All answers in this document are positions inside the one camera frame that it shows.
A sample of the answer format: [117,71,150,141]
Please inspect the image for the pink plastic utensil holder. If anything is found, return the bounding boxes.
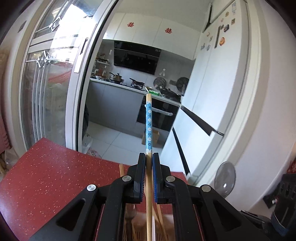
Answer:
[122,203,176,240]

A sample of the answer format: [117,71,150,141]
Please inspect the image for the black built-in oven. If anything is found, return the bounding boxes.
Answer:
[135,96,181,133]

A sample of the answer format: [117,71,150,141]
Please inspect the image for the cardboard box on floor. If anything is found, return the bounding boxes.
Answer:
[142,130,160,147]

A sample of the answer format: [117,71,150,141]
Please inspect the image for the black range hood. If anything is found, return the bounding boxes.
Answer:
[114,41,161,75]

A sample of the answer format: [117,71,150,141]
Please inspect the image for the glass sliding door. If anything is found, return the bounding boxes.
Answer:
[4,1,119,155]

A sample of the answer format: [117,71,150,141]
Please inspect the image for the plain bamboo chopstick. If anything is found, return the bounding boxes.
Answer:
[119,164,125,177]

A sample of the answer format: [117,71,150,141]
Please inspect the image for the grey kitchen counter cabinets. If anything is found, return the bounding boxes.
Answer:
[86,79,179,136]

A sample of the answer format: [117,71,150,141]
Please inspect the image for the blue patterned chopstick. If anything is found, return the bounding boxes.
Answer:
[145,93,153,241]

